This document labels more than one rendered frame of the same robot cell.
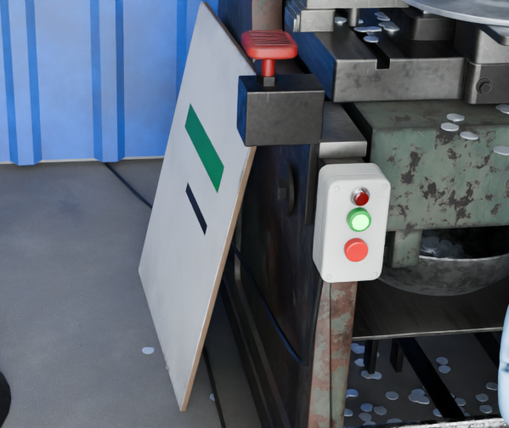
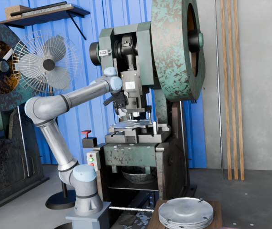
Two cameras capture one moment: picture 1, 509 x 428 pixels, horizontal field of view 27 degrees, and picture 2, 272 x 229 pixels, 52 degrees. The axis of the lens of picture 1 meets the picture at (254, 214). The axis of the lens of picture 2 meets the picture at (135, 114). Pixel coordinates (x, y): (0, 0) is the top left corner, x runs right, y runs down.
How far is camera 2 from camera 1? 147 cm
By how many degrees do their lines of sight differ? 36
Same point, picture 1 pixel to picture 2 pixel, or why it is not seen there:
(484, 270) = (138, 177)
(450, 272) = (131, 176)
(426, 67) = (119, 136)
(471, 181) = (121, 156)
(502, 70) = (129, 137)
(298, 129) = (90, 145)
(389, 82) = (113, 139)
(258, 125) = (84, 144)
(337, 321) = (98, 180)
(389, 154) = (106, 151)
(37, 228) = not seen: hidden behind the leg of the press
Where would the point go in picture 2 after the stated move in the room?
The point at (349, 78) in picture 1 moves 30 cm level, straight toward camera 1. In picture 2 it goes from (107, 138) to (76, 149)
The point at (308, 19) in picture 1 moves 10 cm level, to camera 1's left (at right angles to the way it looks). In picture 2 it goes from (110, 130) to (100, 129)
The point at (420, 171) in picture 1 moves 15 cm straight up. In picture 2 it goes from (112, 154) to (110, 134)
